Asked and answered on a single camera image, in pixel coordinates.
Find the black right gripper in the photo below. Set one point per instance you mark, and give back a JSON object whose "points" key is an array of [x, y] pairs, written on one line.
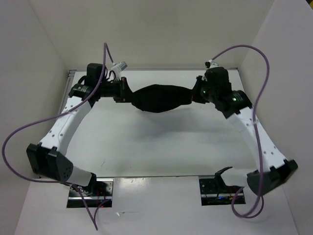
{"points": [[195, 96]]}

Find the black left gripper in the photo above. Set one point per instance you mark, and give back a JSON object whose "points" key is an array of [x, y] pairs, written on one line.
{"points": [[125, 94]]}

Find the black skirt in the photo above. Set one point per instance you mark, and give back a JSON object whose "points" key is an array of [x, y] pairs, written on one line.
{"points": [[161, 98]]}

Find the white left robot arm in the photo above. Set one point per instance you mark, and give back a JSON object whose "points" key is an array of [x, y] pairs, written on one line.
{"points": [[48, 157]]}

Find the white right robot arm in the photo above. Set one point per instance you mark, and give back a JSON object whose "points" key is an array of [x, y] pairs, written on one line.
{"points": [[273, 168]]}

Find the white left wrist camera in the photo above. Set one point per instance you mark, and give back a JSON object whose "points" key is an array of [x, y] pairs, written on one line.
{"points": [[117, 69]]}

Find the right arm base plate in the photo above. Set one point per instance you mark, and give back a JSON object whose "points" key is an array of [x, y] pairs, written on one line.
{"points": [[212, 195]]}

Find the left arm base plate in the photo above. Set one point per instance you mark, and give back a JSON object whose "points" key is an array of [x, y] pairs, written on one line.
{"points": [[100, 196]]}

